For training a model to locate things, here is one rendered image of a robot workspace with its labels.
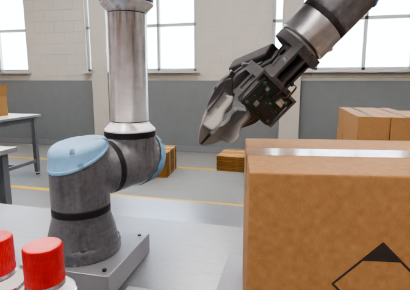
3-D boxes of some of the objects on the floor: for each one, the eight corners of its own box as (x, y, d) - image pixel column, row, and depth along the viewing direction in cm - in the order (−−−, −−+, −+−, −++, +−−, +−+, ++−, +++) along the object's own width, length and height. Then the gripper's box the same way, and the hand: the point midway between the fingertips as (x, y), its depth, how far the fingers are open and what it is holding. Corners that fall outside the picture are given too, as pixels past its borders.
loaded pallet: (453, 221, 305) (465, 119, 290) (352, 213, 322) (359, 116, 307) (406, 182, 421) (412, 107, 406) (333, 177, 438) (337, 106, 423)
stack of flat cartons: (118, 175, 450) (117, 151, 445) (133, 165, 501) (132, 144, 496) (167, 177, 440) (166, 153, 434) (177, 167, 491) (176, 145, 486)
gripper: (293, 28, 45) (183, 144, 49) (333, 73, 49) (227, 178, 53) (271, 21, 53) (178, 121, 57) (307, 60, 56) (217, 152, 61)
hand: (205, 135), depth 57 cm, fingers closed
